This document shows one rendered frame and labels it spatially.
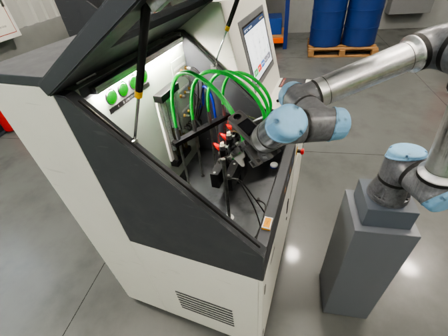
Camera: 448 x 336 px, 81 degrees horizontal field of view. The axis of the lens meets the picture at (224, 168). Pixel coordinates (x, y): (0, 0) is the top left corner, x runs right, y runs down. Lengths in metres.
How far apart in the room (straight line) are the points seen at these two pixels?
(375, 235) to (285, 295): 0.84
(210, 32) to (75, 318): 1.85
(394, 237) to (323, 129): 0.76
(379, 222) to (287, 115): 0.79
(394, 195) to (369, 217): 0.12
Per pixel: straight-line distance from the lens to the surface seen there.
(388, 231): 1.25
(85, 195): 1.12
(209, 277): 1.16
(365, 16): 5.71
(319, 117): 0.60
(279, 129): 0.53
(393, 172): 1.10
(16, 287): 2.50
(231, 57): 1.28
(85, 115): 0.80
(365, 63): 0.78
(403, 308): 2.05
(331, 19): 5.63
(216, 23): 1.27
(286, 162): 1.22
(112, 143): 0.80
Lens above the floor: 1.71
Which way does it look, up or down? 40 degrees down
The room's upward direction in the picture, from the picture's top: 6 degrees counter-clockwise
